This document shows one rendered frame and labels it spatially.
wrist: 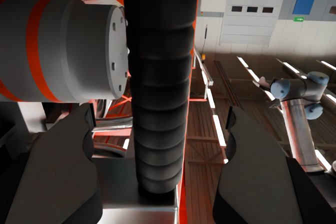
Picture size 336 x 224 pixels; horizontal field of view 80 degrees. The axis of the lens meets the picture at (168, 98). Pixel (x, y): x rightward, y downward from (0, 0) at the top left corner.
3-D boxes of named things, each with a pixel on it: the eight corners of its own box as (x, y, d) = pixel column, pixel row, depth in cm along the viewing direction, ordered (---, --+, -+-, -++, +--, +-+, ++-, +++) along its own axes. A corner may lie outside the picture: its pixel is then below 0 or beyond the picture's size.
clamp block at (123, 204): (49, 208, 14) (66, 247, 17) (179, 209, 14) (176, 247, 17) (77, 155, 18) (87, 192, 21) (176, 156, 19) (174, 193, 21)
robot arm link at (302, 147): (292, 207, 77) (264, 84, 88) (316, 202, 79) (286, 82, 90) (318, 217, 66) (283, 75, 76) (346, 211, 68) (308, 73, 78)
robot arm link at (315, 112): (328, 103, 83) (320, 120, 87) (307, 91, 92) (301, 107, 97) (312, 105, 82) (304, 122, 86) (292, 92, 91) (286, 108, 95)
